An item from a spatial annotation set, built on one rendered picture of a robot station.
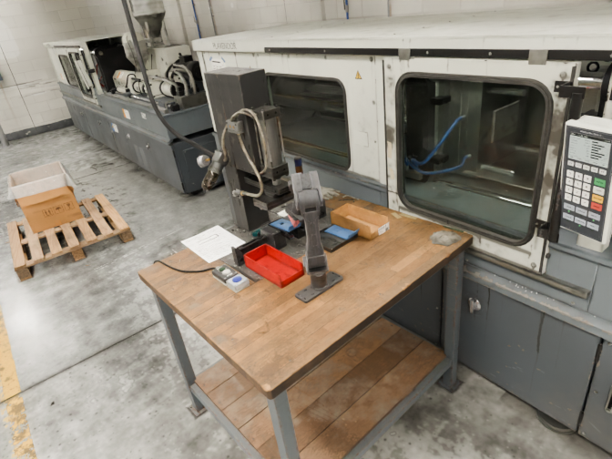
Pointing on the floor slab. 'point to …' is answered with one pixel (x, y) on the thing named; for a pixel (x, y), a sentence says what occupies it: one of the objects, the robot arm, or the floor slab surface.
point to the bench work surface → (315, 342)
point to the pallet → (65, 236)
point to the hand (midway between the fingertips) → (295, 225)
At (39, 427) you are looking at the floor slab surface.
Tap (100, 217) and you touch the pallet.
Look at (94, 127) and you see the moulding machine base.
